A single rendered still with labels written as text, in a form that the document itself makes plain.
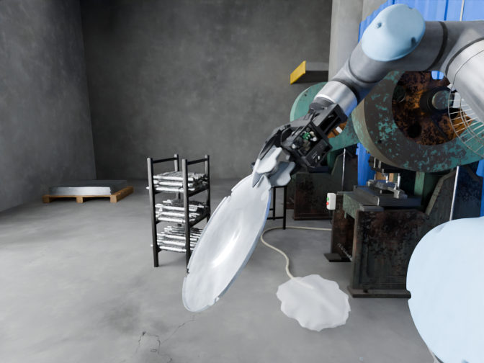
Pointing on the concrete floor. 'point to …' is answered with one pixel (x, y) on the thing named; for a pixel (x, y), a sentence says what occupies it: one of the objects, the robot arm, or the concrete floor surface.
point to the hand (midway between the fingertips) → (256, 184)
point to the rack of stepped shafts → (178, 207)
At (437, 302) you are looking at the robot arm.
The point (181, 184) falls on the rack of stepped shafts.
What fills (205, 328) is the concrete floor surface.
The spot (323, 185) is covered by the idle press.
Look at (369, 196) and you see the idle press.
